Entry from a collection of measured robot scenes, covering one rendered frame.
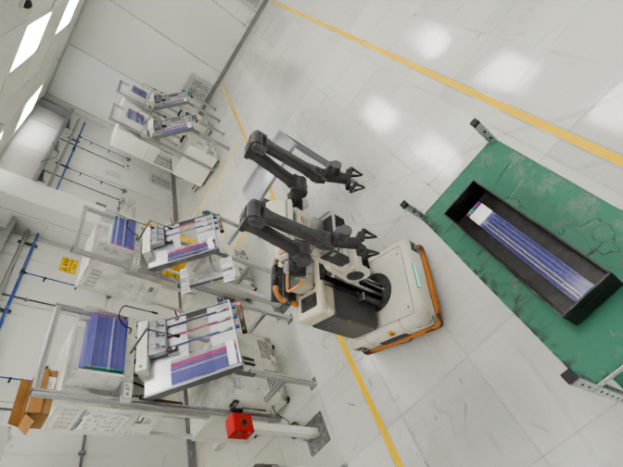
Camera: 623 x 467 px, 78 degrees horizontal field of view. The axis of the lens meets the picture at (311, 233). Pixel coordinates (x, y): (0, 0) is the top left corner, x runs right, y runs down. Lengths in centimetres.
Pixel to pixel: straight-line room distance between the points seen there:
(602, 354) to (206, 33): 952
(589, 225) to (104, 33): 957
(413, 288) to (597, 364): 141
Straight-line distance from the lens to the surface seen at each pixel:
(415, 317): 253
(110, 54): 1015
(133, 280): 429
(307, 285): 238
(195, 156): 744
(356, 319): 251
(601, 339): 139
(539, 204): 158
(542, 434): 244
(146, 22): 998
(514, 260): 152
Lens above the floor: 227
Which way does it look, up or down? 34 degrees down
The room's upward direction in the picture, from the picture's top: 65 degrees counter-clockwise
